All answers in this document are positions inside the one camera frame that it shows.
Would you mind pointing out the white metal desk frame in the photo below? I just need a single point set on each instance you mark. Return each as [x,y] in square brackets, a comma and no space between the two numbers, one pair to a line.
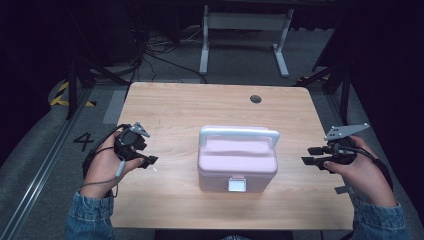
[246,21]

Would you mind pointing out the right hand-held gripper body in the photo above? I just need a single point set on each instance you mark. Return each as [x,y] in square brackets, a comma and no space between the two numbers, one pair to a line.
[341,151]

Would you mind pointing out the aluminium floor rail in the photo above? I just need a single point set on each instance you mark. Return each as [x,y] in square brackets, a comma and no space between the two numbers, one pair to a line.
[40,170]

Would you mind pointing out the grey tape piece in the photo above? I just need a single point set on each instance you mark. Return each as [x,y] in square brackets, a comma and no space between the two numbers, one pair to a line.
[342,190]

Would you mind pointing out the person's right hand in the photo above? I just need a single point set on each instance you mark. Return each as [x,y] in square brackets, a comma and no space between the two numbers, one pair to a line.
[366,176]

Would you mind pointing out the person's left hand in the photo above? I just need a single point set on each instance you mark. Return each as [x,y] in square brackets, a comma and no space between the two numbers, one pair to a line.
[101,166]

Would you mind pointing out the black metal stand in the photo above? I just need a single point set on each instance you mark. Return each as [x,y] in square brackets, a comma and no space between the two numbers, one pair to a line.
[345,90]
[73,86]

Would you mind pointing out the grey round table grommet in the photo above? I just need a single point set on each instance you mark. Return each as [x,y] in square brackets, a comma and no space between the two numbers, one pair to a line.
[255,99]

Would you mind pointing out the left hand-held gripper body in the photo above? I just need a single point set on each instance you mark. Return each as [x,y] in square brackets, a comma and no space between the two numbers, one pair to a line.
[128,143]

